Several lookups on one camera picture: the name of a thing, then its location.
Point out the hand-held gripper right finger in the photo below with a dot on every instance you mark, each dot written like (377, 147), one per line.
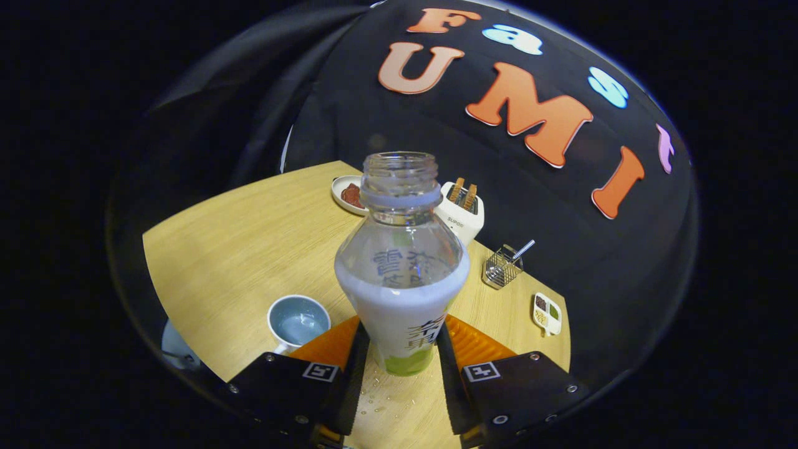
(452, 393)

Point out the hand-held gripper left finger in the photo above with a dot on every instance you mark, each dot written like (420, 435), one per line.
(352, 386)

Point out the white cup with blue inside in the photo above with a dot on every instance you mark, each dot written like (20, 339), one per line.
(299, 321)

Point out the clear white juice bottle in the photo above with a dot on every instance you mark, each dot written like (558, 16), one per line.
(402, 293)

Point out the white divided spice dish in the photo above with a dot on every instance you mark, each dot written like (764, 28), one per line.
(547, 312)

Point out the wooden table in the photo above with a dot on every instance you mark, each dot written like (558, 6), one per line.
(249, 249)

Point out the white toaster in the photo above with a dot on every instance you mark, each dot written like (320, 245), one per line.
(461, 221)

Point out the reddish brown food piece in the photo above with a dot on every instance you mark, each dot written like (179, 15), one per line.
(351, 195)

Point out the brown toast slice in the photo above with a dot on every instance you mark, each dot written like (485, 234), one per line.
(457, 189)
(470, 196)

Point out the white oval plate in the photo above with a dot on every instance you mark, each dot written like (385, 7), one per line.
(338, 187)

